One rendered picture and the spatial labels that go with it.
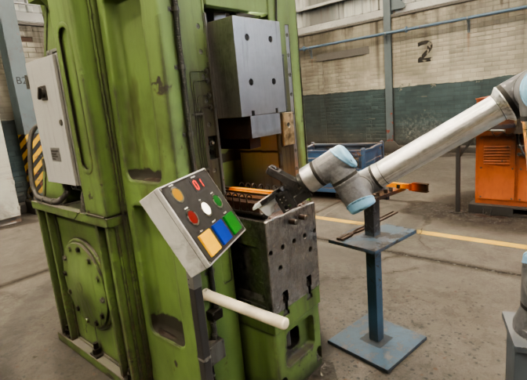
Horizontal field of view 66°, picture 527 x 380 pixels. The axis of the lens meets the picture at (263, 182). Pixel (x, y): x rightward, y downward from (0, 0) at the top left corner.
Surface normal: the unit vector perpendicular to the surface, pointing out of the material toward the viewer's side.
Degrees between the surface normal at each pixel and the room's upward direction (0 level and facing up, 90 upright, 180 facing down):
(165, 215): 90
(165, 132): 89
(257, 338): 90
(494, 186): 93
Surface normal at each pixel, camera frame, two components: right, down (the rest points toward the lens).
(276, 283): 0.75, 0.07
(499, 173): -0.65, 0.22
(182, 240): -0.28, 0.22
